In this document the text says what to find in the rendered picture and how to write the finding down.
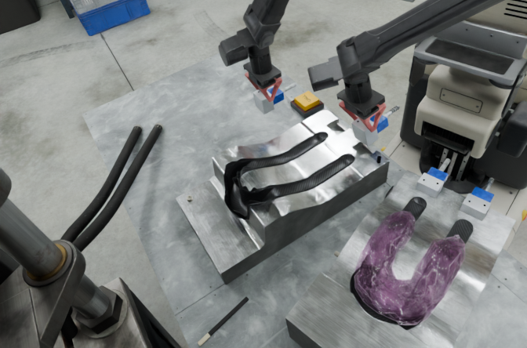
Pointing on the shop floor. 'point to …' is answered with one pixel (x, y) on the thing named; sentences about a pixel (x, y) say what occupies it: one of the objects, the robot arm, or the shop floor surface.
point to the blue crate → (114, 13)
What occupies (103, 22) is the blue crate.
